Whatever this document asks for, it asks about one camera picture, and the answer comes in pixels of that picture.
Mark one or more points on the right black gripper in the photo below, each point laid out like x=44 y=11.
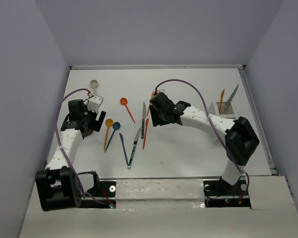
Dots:
x=157 y=119

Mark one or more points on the orange-red plastic knife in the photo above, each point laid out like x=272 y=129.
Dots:
x=145 y=134

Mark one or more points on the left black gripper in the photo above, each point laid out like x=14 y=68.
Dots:
x=95 y=125

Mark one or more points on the yellow-orange plastic knife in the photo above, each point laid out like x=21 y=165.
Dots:
x=148 y=110

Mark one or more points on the orange knife in holder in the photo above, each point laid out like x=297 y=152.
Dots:
x=221 y=100

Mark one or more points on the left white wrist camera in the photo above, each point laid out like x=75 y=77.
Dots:
x=94 y=103

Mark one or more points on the yellow-orange plastic spoon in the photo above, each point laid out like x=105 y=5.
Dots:
x=108 y=124

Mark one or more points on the white two-compartment utensil holder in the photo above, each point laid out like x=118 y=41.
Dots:
x=230 y=112

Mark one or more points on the orange-red plastic spoon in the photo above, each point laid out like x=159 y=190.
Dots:
x=124 y=102

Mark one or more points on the teal plastic knife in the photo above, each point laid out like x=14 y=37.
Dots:
x=124 y=150

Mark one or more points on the beige plastic spoon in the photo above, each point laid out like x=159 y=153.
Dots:
x=94 y=85

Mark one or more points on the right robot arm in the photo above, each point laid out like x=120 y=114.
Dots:
x=237 y=136

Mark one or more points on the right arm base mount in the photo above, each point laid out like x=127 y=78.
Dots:
x=218 y=195

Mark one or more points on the dark brown wooden spoon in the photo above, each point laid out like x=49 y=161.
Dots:
x=89 y=132

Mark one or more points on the black-handle metal knife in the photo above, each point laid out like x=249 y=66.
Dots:
x=144 y=114

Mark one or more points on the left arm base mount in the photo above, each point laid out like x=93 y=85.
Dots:
x=103 y=196

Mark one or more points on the patterned-handle metal knife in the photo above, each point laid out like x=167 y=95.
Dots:
x=134 y=148

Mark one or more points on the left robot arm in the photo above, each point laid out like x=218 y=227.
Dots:
x=58 y=183

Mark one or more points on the blue plastic spoon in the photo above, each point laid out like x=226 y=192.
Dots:
x=116 y=126

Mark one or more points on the pink-handle metal knife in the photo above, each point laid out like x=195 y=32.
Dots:
x=230 y=99

